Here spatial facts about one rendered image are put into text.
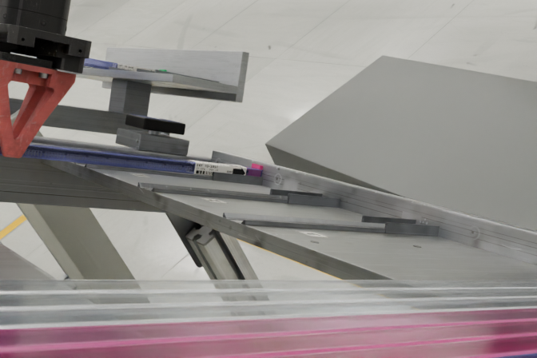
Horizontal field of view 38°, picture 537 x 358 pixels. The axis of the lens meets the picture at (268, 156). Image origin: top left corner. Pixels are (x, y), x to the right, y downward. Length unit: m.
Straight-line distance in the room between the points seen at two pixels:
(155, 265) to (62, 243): 1.10
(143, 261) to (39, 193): 1.44
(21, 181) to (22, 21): 0.18
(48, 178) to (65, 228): 0.30
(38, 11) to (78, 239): 0.50
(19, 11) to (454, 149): 0.52
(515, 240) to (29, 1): 0.40
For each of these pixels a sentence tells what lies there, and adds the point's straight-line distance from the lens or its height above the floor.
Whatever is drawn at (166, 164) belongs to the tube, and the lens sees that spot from 0.72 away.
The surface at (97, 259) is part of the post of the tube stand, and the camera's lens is 1.09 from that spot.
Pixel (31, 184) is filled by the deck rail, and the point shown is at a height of 0.83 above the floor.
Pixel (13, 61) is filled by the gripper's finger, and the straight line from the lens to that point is 0.62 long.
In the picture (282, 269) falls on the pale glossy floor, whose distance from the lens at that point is 1.89.
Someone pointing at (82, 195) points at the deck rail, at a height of 0.79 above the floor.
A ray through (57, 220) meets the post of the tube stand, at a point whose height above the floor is 0.67.
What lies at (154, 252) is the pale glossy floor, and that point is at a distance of 2.20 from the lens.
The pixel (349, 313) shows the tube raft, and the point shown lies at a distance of 0.26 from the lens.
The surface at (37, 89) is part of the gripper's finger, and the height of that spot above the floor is 0.92.
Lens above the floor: 1.11
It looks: 28 degrees down
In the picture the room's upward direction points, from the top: 26 degrees counter-clockwise
